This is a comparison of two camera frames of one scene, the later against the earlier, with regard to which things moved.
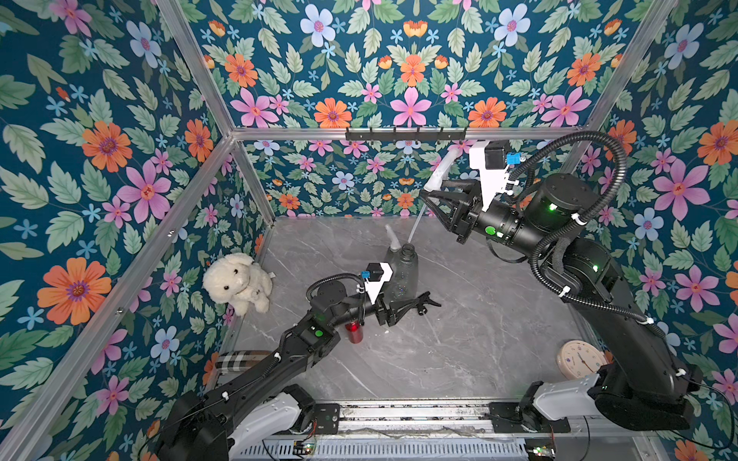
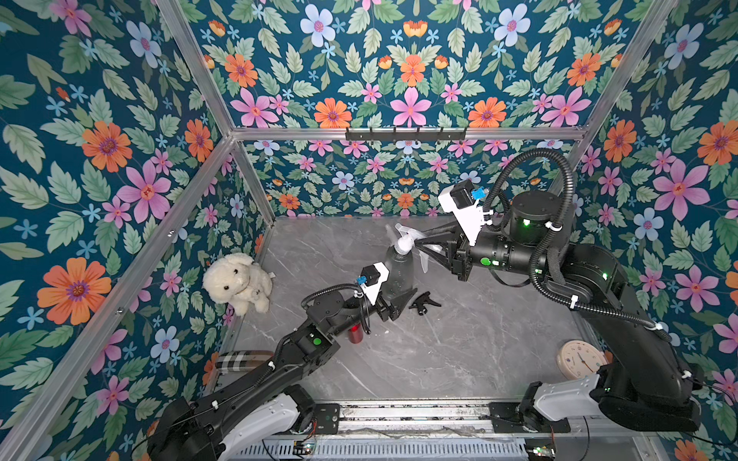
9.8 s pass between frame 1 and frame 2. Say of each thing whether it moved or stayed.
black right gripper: moved
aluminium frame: stayed
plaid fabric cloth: stayed
